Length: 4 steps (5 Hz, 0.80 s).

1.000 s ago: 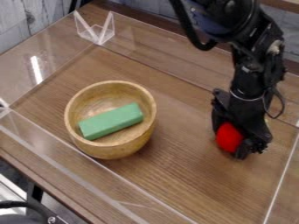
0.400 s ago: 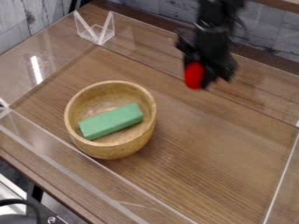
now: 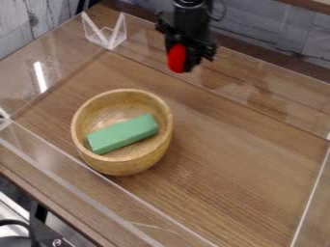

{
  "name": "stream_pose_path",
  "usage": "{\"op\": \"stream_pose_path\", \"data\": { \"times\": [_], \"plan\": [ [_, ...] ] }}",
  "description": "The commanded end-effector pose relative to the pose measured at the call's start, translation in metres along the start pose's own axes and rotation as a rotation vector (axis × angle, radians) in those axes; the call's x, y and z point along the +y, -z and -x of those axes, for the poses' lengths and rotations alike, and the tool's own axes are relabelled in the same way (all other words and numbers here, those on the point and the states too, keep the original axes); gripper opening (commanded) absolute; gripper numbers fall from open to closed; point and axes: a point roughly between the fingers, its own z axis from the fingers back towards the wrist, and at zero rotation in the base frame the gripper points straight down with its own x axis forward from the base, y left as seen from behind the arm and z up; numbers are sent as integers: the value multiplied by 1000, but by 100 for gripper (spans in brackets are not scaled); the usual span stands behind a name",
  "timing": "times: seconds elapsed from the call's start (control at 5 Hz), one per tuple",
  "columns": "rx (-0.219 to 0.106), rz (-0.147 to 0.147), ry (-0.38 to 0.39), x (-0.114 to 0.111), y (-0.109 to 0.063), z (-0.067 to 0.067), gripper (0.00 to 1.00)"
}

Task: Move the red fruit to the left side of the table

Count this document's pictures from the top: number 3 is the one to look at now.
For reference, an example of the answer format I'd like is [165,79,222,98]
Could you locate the green rectangular block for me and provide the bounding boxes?
[87,113,159,155]

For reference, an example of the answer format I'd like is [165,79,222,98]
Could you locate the black cable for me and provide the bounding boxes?
[0,219,36,247]

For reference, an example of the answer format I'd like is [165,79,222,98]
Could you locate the red plush fruit green stem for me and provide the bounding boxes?
[167,43,187,73]

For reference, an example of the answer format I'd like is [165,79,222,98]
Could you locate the wooden bowl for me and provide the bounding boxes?
[71,89,174,176]

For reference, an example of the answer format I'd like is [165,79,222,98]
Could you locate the clear acrylic tray walls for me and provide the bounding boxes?
[0,7,330,247]

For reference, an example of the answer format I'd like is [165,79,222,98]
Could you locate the black metal table frame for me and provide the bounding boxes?
[30,201,75,247]

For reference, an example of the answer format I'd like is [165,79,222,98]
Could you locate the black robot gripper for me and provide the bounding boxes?
[157,3,218,72]

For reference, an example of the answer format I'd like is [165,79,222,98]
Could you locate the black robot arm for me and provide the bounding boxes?
[155,0,227,73]

